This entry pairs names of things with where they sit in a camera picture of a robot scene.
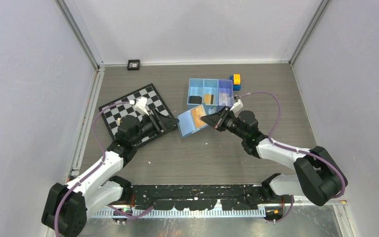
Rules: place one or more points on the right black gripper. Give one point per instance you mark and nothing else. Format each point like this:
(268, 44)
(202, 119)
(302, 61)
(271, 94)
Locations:
(217, 120)

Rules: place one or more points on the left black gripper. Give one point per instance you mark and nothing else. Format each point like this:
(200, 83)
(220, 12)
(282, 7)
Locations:
(162, 123)

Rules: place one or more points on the orange credit card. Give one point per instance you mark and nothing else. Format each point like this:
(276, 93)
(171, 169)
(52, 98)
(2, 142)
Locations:
(197, 113)

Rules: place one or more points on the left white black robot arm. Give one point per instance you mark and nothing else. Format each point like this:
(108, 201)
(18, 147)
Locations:
(68, 206)

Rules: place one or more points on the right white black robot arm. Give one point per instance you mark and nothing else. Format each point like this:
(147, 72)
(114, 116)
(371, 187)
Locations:
(317, 177)

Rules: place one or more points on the orange card in tray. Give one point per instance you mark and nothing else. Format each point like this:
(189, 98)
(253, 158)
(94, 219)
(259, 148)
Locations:
(209, 99)

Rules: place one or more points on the clear item in tray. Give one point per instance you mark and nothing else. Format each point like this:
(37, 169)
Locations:
(224, 99)

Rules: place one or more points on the blue compartment organizer tray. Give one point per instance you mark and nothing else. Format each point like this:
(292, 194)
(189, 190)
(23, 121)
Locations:
(200, 87)

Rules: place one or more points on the black white chessboard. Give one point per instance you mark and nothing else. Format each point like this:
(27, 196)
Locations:
(118, 108)

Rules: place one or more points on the black item in tray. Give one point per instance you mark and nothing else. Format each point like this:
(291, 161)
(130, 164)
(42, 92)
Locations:
(195, 100)

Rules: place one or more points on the blue and orange toy block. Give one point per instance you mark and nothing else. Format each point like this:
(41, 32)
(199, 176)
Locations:
(236, 82)

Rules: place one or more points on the small black square box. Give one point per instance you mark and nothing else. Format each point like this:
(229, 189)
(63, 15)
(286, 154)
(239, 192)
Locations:
(133, 65)

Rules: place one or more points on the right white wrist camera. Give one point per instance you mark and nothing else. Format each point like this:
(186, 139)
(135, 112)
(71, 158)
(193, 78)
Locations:
(237, 104)

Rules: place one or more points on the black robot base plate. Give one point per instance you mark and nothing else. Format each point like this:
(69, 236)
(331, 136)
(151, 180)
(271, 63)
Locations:
(200, 197)

